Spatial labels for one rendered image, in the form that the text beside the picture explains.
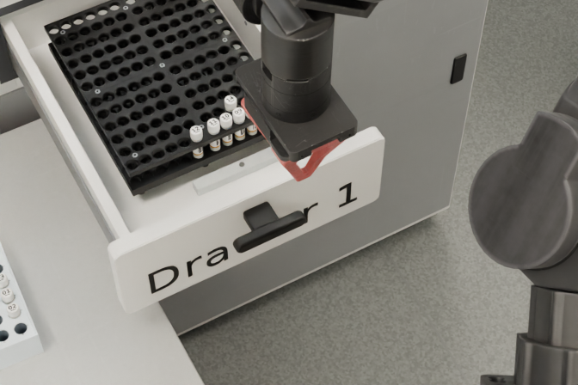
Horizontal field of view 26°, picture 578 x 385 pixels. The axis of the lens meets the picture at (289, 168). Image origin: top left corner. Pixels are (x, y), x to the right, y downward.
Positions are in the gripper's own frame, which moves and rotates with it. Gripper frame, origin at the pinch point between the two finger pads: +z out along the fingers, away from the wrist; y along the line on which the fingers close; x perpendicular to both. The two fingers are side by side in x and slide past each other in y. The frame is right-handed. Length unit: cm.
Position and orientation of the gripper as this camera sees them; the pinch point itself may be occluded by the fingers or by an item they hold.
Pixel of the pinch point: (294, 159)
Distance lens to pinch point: 112.0
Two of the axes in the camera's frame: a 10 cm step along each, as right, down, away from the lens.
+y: -4.9, -7.2, 5.0
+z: -0.1, 5.7, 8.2
